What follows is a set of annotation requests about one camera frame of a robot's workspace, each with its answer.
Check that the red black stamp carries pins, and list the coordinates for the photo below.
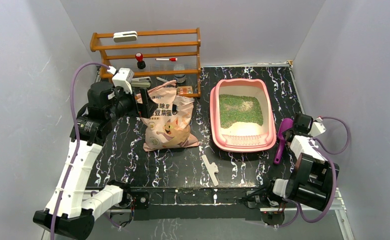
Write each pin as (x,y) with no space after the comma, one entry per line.
(140,61)

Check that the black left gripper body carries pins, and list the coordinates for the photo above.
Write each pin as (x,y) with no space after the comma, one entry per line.
(142,105)

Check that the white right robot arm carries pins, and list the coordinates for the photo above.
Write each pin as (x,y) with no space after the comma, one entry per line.
(311,182)

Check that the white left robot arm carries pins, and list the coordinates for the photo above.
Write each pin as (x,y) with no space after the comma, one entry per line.
(67,212)

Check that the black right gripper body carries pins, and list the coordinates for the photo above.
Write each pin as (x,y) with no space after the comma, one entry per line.
(309,134)

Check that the orange snack packet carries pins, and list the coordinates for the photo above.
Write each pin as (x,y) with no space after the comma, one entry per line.
(184,90)

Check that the cat litter bag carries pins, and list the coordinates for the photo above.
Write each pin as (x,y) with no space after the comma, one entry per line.
(169,126)

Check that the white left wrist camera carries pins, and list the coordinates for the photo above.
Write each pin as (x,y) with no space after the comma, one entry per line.
(122,78)

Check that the small glass jar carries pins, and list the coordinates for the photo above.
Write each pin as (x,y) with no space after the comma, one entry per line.
(180,78)

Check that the white stapler on top shelf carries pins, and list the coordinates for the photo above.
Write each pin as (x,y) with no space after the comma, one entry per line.
(125,36)

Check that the white pen on shelf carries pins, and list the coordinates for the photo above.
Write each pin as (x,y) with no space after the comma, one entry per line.
(162,80)

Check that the pink cat litter box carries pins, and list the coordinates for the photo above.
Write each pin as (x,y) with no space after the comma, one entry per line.
(241,116)

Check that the grey bag sealing clip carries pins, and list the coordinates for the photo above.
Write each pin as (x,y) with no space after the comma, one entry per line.
(212,170)

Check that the purple litter scoop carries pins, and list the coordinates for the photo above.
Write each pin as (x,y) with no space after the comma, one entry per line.
(285,125)

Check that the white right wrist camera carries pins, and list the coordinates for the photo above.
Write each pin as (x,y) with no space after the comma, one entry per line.
(317,127)

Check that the grey stapler lower shelf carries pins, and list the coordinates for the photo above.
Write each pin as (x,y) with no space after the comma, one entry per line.
(143,82)

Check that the orange wooden shelf rack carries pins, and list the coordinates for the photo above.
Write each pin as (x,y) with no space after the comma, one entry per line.
(183,44)

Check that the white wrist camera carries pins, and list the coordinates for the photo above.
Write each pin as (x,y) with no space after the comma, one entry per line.
(122,78)
(317,127)

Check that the red white marker pen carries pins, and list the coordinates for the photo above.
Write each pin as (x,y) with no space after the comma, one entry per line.
(170,59)

